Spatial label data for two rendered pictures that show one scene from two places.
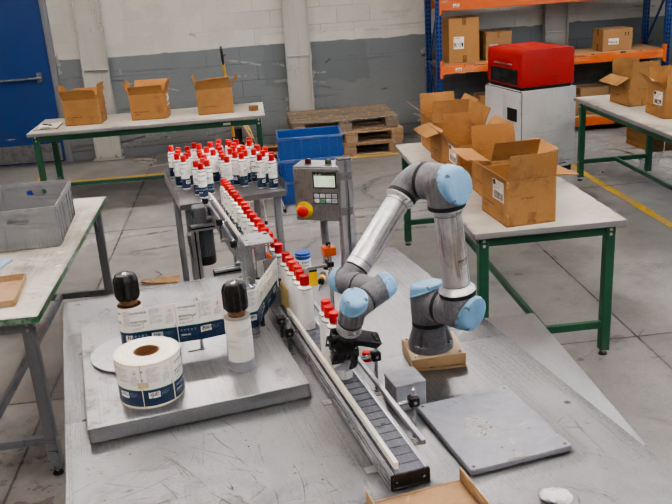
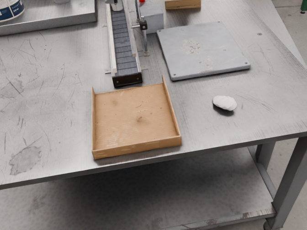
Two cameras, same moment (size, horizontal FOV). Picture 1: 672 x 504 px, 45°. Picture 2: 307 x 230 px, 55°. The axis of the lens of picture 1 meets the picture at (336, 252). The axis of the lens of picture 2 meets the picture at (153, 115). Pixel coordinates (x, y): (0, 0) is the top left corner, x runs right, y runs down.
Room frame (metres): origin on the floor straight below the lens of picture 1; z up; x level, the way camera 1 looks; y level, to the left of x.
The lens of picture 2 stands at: (0.95, -0.42, 1.51)
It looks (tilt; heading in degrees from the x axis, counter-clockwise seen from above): 45 degrees down; 13
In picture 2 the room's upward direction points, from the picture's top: 7 degrees counter-clockwise
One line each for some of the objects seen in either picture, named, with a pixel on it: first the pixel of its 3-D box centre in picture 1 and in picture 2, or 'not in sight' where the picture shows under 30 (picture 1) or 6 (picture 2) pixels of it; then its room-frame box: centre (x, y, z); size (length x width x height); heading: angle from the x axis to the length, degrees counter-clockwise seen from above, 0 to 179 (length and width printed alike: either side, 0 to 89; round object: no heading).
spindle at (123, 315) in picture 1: (130, 312); not in sight; (2.56, 0.71, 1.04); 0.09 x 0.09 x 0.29
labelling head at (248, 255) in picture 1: (260, 270); not in sight; (2.94, 0.29, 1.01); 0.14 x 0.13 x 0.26; 17
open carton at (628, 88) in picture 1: (634, 81); not in sight; (7.13, -2.68, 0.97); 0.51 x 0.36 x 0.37; 98
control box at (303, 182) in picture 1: (322, 190); not in sight; (2.69, 0.03, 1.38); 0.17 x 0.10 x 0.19; 72
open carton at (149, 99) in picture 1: (148, 98); not in sight; (8.02, 1.71, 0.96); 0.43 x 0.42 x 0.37; 92
